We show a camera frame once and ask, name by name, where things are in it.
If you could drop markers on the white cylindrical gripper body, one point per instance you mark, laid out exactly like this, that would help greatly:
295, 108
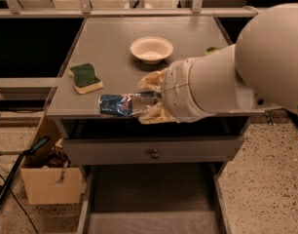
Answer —
175, 89

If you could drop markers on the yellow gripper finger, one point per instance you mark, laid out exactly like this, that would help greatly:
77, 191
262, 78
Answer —
152, 81
156, 115

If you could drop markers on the grey open middle drawer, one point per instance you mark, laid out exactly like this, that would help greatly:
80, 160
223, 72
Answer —
153, 199

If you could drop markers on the blue silver redbull can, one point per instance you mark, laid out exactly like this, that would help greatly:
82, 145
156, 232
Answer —
128, 105

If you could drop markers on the green snack bag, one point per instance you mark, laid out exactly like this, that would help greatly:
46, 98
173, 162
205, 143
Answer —
211, 50

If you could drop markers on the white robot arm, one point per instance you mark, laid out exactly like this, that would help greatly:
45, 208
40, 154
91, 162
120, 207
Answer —
258, 72

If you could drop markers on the cardboard box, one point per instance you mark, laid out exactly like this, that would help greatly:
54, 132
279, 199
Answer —
48, 176

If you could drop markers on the round metal drawer knob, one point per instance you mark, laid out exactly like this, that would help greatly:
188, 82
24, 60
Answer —
155, 154

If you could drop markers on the black tool with handle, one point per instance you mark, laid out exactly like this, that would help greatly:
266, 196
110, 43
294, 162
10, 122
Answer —
20, 154

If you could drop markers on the white paper bowl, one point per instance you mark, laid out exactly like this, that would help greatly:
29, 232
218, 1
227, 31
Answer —
151, 50

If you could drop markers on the grey drawer cabinet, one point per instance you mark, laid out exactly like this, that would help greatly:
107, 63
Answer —
105, 43

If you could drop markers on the metal railing frame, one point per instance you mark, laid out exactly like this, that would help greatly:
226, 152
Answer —
123, 4

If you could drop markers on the green yellow sponge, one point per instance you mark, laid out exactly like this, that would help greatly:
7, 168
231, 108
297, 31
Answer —
85, 79

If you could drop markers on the grey top drawer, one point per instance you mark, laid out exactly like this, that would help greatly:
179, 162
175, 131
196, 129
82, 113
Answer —
125, 141

